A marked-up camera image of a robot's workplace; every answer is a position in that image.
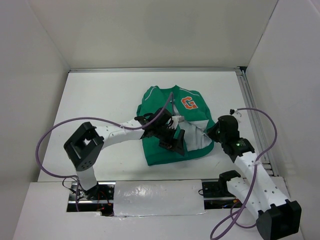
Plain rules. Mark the green jacket with grey lining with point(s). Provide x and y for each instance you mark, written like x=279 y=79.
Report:
x=198 y=119

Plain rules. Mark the black metal base rail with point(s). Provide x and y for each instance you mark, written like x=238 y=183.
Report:
x=103 y=202

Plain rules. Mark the white front cover panel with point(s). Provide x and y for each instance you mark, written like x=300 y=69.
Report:
x=158 y=198

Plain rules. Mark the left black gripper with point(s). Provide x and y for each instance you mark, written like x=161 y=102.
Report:
x=170 y=143

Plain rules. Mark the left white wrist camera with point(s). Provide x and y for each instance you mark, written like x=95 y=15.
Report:
x=175 y=120

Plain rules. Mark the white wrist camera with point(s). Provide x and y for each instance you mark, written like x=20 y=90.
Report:
x=236 y=114
x=175 y=120

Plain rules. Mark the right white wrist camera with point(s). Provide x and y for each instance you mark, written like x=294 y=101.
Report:
x=236 y=114

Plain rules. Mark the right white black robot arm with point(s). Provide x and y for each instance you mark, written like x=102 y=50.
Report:
x=276 y=216

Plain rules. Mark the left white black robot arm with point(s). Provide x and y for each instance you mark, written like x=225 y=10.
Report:
x=86 y=143

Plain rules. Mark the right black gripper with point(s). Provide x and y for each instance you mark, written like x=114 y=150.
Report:
x=211 y=132

